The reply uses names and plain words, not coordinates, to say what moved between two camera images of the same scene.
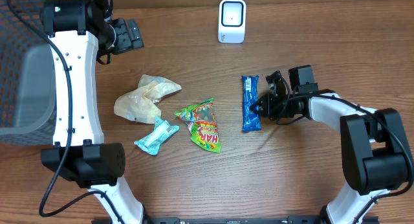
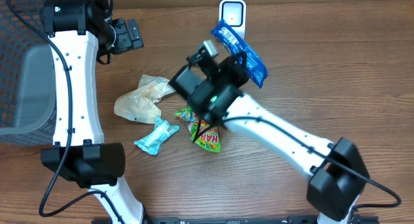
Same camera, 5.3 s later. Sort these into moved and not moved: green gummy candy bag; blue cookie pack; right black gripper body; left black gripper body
Moved: right black gripper body; blue cookie pack
Not moved: left black gripper body; green gummy candy bag
